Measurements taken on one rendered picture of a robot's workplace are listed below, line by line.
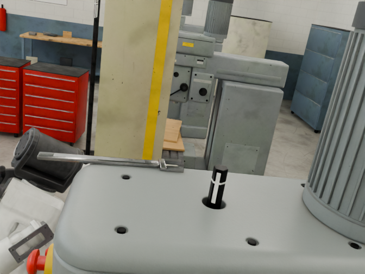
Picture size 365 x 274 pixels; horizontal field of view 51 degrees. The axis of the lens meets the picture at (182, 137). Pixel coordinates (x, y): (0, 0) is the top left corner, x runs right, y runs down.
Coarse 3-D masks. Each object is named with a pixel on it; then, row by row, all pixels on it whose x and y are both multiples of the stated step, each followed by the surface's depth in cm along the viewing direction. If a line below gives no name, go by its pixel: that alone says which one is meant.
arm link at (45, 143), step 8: (40, 136) 94; (48, 136) 96; (40, 144) 93; (48, 144) 94; (56, 144) 96; (64, 144) 98; (56, 152) 95; (64, 152) 96; (72, 152) 98; (32, 160) 92; (40, 160) 93; (48, 160) 94; (40, 168) 95; (48, 168) 95; (56, 168) 96; (64, 168) 96; (72, 168) 97; (56, 176) 98; (64, 176) 98
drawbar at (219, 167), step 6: (216, 168) 55; (222, 168) 56; (216, 174) 55; (222, 174) 55; (222, 180) 56; (210, 186) 57; (222, 186) 56; (210, 192) 57; (222, 192) 57; (210, 198) 57; (216, 198) 56; (210, 204) 57; (216, 204) 57
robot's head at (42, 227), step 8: (40, 224) 82; (32, 232) 79; (40, 232) 79; (48, 232) 80; (24, 240) 78; (48, 240) 80; (8, 248) 77; (16, 248) 77; (32, 248) 78; (16, 256) 77; (24, 256) 77
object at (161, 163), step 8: (40, 152) 63; (48, 152) 64; (56, 160) 63; (64, 160) 63; (72, 160) 63; (80, 160) 63; (88, 160) 64; (96, 160) 64; (104, 160) 64; (112, 160) 65; (120, 160) 65; (128, 160) 65; (136, 160) 66; (144, 160) 66; (152, 160) 67; (160, 160) 67; (168, 160) 68; (176, 160) 68; (160, 168) 65; (168, 168) 65; (176, 168) 65
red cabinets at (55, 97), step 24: (0, 72) 491; (24, 72) 489; (48, 72) 488; (72, 72) 505; (0, 96) 501; (24, 96) 500; (48, 96) 500; (72, 96) 498; (0, 120) 513; (24, 120) 512; (48, 120) 510; (72, 120) 510; (72, 144) 526
